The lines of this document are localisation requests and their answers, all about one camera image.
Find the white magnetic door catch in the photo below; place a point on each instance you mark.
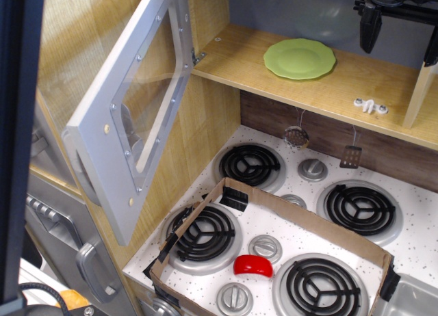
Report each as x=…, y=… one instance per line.
x=369, y=106

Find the green plate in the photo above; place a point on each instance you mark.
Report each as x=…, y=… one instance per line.
x=299, y=59

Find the black metal frame post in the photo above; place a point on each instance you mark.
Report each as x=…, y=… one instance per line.
x=21, y=25

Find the lower silver fridge handle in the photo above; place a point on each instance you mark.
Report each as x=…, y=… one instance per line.
x=95, y=274

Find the front silver stove knob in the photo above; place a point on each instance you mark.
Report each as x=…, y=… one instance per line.
x=234, y=299

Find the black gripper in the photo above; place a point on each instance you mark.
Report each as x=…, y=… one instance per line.
x=370, y=24

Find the hidden silver stove knob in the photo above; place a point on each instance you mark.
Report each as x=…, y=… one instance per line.
x=297, y=200

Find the small metal spatula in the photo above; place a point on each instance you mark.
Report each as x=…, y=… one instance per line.
x=351, y=155

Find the stove burner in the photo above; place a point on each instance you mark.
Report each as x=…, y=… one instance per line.
x=253, y=164
x=318, y=284
x=362, y=207
x=210, y=244

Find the round metal strainer spoon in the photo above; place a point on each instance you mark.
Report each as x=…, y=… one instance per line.
x=295, y=136

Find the front right stove burner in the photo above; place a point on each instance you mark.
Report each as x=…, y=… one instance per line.
x=318, y=284

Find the silver sink basin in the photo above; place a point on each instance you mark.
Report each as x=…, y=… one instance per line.
x=411, y=297

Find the silver fridge handle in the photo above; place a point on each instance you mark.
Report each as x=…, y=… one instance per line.
x=95, y=274
x=39, y=138

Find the silver microwave door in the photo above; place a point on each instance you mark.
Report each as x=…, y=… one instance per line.
x=147, y=70

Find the back silver stove knob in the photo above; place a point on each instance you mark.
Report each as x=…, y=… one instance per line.
x=312, y=170

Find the back left stove burner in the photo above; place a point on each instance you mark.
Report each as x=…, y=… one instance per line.
x=253, y=164

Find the back right stove burner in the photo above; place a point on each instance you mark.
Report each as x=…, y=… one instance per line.
x=362, y=207

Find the grey plastic phone holder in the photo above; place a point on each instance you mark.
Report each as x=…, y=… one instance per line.
x=135, y=142

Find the upper silver fridge handle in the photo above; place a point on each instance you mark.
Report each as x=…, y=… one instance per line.
x=39, y=138

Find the silver ice dispenser panel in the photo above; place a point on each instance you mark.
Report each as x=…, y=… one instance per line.
x=55, y=223

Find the middle silver stove knob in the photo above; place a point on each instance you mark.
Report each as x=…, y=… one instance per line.
x=267, y=247

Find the cardboard frame barrier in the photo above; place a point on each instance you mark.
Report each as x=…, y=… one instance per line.
x=298, y=230

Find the red plastic object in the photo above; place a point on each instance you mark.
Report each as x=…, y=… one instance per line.
x=252, y=265

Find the front left stove burner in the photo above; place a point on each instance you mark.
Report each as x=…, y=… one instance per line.
x=210, y=244

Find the silver oven knob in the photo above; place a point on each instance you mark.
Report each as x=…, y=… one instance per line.
x=162, y=308

